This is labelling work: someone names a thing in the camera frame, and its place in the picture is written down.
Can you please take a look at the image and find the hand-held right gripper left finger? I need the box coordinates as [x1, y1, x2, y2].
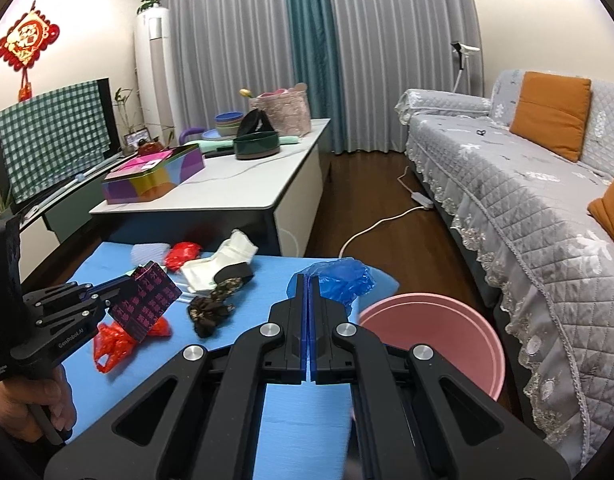
[43, 274, 308, 480]

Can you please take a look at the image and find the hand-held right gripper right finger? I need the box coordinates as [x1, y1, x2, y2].
[309, 274, 572, 480]

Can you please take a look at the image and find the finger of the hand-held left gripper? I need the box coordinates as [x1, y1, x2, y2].
[34, 292, 118, 333]
[21, 275, 138, 311]

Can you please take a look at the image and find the dark box with pink print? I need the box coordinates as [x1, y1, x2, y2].
[108, 261, 182, 342]

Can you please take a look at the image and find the bubble wrap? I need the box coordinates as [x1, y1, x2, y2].
[131, 243, 172, 267]

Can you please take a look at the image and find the blue plastic bag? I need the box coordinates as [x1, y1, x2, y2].
[287, 257, 376, 313]

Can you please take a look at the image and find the white plastic pouch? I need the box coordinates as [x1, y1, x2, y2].
[179, 230, 259, 295]

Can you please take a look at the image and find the pink plastic bucket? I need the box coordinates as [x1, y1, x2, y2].
[358, 293, 506, 406]

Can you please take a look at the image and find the person's left hand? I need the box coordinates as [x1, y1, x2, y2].
[0, 366, 78, 443]

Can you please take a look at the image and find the red plastic bag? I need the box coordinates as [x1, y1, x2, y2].
[93, 317, 170, 375]
[164, 241, 204, 272]

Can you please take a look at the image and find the blue table mat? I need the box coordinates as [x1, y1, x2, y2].
[24, 241, 398, 480]

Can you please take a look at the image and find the black fabric band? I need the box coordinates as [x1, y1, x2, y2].
[214, 261, 255, 286]

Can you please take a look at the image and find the white and green television cabinet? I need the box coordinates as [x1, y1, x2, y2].
[0, 152, 122, 286]

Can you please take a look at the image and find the brown patterned cloth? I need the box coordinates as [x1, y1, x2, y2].
[187, 280, 244, 338]

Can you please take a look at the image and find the iridescent multicoloured box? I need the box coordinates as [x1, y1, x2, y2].
[101, 143, 206, 206]

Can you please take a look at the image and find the white coffee table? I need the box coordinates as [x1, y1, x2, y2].
[89, 117, 332, 261]

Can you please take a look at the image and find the green checked cloth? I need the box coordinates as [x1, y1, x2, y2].
[0, 81, 112, 203]

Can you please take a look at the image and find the black television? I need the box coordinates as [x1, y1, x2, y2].
[0, 78, 122, 218]

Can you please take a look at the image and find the bamboo plant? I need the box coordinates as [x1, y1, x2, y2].
[112, 87, 140, 136]

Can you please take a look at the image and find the dark green round bowl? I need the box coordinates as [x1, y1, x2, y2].
[233, 131, 280, 161]

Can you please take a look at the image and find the mint green cloth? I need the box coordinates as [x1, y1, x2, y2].
[199, 135, 302, 153]

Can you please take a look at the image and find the black round lid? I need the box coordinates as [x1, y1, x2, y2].
[235, 109, 276, 137]

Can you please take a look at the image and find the stack of coloured bowls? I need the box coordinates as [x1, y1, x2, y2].
[214, 111, 248, 137]

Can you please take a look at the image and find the pink fabric basket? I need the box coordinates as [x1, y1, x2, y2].
[248, 84, 312, 137]

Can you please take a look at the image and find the white standing air conditioner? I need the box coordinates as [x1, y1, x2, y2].
[133, 6, 176, 146]

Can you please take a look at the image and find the grey quilted sofa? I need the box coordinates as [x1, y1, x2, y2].
[394, 69, 614, 466]

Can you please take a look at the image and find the grey curtain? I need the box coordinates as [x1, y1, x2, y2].
[324, 0, 482, 153]
[157, 0, 295, 136]

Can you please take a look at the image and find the teal curtain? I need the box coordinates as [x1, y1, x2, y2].
[285, 0, 348, 153]

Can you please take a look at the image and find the white floor lamp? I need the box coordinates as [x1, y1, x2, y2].
[451, 41, 482, 93]

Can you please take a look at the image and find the long white cable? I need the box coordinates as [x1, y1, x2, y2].
[339, 205, 418, 261]

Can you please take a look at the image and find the small photo frame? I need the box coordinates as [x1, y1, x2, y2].
[123, 129, 152, 156]

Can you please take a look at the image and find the red knot wall ornament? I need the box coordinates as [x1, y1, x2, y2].
[0, 1, 62, 102]

